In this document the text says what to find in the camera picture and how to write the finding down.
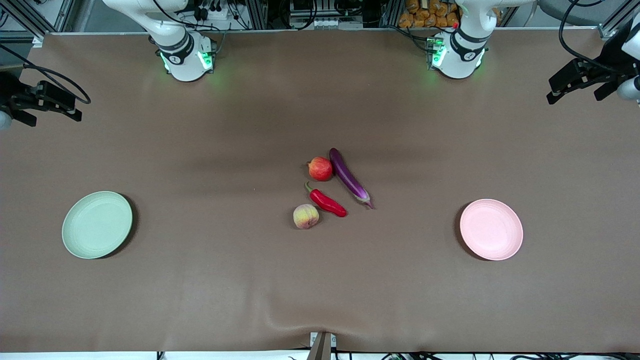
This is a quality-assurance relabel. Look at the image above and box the purple eggplant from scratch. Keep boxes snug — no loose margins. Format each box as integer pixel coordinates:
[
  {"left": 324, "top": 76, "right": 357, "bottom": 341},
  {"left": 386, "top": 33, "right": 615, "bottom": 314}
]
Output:
[{"left": 328, "top": 147, "right": 375, "bottom": 209}]

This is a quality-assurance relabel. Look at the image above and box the red apple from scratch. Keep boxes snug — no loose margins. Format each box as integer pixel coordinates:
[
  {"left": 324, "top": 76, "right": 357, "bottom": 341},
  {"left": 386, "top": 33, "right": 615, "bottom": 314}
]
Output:
[{"left": 307, "top": 156, "right": 334, "bottom": 182}]

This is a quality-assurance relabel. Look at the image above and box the red chili pepper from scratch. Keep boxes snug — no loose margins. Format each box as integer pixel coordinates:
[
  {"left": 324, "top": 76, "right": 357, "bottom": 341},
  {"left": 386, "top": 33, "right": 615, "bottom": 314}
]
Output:
[{"left": 304, "top": 181, "right": 348, "bottom": 218}]

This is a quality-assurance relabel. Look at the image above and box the yellow pink peach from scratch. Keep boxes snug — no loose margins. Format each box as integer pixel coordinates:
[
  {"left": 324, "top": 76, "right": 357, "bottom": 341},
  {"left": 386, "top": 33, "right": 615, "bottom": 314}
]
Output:
[{"left": 292, "top": 203, "right": 320, "bottom": 230}]

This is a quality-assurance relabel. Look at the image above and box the grey rounded seat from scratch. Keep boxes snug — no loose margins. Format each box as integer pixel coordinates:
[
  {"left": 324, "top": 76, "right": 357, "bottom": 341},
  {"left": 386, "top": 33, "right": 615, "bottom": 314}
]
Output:
[{"left": 537, "top": 0, "right": 618, "bottom": 27}]

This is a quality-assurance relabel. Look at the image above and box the light green plate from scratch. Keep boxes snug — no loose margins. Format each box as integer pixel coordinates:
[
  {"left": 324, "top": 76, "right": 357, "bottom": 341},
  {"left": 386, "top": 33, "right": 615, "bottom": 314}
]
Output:
[{"left": 61, "top": 191, "right": 134, "bottom": 260}]

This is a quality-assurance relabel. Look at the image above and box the bag of orange bread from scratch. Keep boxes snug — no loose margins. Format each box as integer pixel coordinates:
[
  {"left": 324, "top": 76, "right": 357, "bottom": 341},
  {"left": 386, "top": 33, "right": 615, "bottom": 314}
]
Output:
[{"left": 398, "top": 0, "right": 461, "bottom": 29}]

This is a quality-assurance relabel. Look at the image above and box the pink plate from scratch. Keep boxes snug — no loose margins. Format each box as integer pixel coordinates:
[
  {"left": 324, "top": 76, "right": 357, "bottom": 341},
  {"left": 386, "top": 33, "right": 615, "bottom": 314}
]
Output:
[{"left": 459, "top": 198, "right": 524, "bottom": 262}]

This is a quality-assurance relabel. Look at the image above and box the white power strip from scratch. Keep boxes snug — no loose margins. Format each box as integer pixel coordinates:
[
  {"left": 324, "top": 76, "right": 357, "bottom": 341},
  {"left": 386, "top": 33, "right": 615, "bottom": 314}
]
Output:
[{"left": 192, "top": 4, "right": 236, "bottom": 22}]

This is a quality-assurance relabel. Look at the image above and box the grey electronics unit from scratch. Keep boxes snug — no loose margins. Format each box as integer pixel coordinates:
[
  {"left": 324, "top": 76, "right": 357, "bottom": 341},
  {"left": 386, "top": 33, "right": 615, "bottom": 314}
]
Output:
[{"left": 289, "top": 0, "right": 364, "bottom": 30}]

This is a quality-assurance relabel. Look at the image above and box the brown table mat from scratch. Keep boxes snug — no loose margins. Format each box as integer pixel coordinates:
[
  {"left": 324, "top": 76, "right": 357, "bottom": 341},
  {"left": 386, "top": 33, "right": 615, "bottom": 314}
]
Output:
[{"left": 0, "top": 27, "right": 640, "bottom": 354}]

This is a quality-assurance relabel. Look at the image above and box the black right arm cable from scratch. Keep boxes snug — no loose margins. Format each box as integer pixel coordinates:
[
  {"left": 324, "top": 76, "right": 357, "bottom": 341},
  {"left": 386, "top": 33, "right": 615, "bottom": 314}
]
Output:
[{"left": 0, "top": 44, "right": 92, "bottom": 106}]

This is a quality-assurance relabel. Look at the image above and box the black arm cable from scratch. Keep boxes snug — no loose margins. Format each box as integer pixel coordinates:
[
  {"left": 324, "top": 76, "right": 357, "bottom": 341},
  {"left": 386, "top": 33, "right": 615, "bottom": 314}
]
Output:
[
  {"left": 0, "top": 44, "right": 92, "bottom": 106},
  {"left": 558, "top": 0, "right": 626, "bottom": 76}
]

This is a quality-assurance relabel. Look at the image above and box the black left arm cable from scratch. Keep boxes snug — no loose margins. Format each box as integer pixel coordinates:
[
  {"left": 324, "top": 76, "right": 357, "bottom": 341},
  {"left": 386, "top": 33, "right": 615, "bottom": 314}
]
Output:
[{"left": 558, "top": 0, "right": 626, "bottom": 76}]

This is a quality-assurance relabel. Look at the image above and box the aluminium frame profile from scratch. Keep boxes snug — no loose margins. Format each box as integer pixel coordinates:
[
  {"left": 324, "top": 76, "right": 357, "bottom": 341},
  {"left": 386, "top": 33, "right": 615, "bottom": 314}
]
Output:
[
  {"left": 597, "top": 0, "right": 640, "bottom": 40},
  {"left": 380, "top": 0, "right": 402, "bottom": 28},
  {"left": 245, "top": 0, "right": 269, "bottom": 30},
  {"left": 0, "top": 0, "right": 68, "bottom": 43}
]

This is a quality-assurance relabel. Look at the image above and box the grey metal post bracket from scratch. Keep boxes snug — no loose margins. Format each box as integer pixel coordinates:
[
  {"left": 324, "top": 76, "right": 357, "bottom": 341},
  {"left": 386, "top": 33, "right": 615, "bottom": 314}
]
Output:
[{"left": 306, "top": 331, "right": 338, "bottom": 360}]

